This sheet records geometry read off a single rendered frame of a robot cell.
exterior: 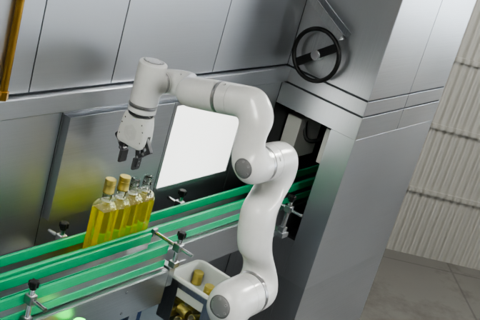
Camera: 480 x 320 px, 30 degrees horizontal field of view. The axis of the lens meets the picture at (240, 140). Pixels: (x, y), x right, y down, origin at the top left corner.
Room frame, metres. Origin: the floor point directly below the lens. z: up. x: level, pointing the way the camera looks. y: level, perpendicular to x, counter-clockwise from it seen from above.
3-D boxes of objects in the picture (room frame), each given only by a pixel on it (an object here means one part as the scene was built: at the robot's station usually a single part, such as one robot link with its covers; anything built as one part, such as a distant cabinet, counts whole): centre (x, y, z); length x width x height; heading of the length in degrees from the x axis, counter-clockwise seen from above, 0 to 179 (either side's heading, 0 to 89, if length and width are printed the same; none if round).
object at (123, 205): (2.47, 0.30, 1.16); 0.06 x 0.06 x 0.21; 59
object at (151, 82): (2.47, 0.30, 1.64); 0.09 x 0.08 x 0.13; 149
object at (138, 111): (2.47, 0.30, 1.56); 0.09 x 0.08 x 0.03; 59
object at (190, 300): (2.59, -0.01, 0.92); 0.27 x 0.17 x 0.15; 58
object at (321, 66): (3.30, -0.19, 1.66); 0.21 x 0.05 x 0.21; 58
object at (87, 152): (2.79, 0.26, 1.32); 0.90 x 0.03 x 0.34; 148
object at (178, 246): (2.53, 0.11, 1.12); 0.17 x 0.03 x 0.12; 58
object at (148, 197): (2.57, 0.24, 1.16); 0.06 x 0.06 x 0.21; 59
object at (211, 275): (2.58, -0.03, 0.97); 0.22 x 0.17 x 0.09; 58
